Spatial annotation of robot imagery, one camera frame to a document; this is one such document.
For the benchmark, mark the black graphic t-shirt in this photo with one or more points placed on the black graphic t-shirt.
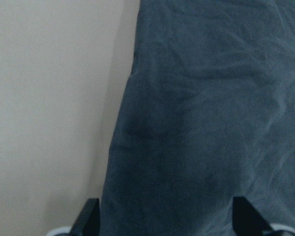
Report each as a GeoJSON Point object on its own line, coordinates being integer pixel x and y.
{"type": "Point", "coordinates": [208, 113]}

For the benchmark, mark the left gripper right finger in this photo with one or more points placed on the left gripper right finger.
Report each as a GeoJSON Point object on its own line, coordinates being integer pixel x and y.
{"type": "Point", "coordinates": [247, 221]}

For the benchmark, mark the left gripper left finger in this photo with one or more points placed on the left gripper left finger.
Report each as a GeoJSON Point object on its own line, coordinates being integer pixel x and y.
{"type": "Point", "coordinates": [88, 220]}

